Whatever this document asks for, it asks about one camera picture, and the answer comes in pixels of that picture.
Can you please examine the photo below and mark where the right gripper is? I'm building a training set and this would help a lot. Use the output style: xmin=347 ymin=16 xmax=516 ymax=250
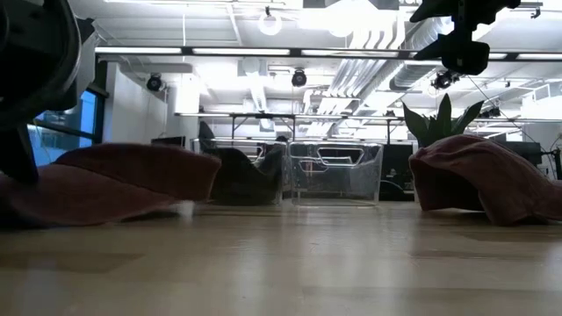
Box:
xmin=410 ymin=0 xmax=522 ymax=75

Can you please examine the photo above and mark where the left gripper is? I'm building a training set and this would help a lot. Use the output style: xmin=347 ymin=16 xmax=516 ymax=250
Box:
xmin=0 ymin=0 xmax=100 ymax=185

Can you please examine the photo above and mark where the grey hoodie garment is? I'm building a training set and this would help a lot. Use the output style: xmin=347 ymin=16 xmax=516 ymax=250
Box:
xmin=198 ymin=120 xmax=286 ymax=206

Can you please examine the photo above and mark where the blue-lit window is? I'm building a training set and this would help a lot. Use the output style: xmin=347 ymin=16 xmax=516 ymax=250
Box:
xmin=25 ymin=87 xmax=106 ymax=168

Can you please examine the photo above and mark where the snake plant in white pot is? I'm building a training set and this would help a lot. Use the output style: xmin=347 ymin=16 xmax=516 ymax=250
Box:
xmin=402 ymin=92 xmax=486 ymax=148

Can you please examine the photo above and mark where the dark cabinet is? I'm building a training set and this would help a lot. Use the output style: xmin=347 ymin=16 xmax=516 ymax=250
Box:
xmin=379 ymin=142 xmax=416 ymax=202

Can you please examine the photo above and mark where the clear plastic bin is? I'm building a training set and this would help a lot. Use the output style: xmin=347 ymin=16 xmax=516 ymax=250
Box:
xmin=191 ymin=138 xmax=290 ymax=207
xmin=287 ymin=140 xmax=385 ymax=207

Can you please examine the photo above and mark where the long ceiling light strip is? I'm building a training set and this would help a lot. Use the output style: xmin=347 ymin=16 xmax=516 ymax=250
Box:
xmin=94 ymin=46 xmax=562 ymax=61

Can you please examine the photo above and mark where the silver ceiling ventilation duct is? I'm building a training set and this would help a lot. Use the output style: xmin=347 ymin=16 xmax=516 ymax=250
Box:
xmin=388 ymin=17 xmax=444 ymax=91

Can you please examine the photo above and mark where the round ceiling ring lamp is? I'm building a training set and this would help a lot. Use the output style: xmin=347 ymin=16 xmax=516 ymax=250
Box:
xmin=257 ymin=11 xmax=283 ymax=37

